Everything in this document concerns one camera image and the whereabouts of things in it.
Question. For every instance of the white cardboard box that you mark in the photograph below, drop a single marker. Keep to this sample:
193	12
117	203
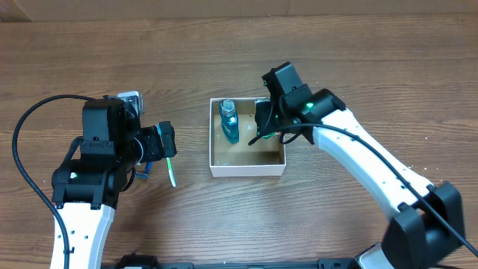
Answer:
266	157

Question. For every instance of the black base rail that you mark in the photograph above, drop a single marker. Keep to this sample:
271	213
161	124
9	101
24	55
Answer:
254	265

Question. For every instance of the green white packet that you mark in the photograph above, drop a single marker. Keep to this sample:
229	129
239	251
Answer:
272	134

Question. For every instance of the green white toothbrush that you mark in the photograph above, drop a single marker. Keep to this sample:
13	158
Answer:
169	166

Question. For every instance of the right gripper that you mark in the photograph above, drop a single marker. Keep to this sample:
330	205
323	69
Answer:
265	120

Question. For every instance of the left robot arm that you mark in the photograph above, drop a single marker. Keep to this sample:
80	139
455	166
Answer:
86	190

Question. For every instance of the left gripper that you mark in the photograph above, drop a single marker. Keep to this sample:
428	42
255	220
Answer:
154	149

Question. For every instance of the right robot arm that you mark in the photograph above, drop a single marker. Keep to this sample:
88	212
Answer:
425	221

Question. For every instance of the blue mouthwash bottle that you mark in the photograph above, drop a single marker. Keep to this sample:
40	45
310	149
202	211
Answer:
229	121

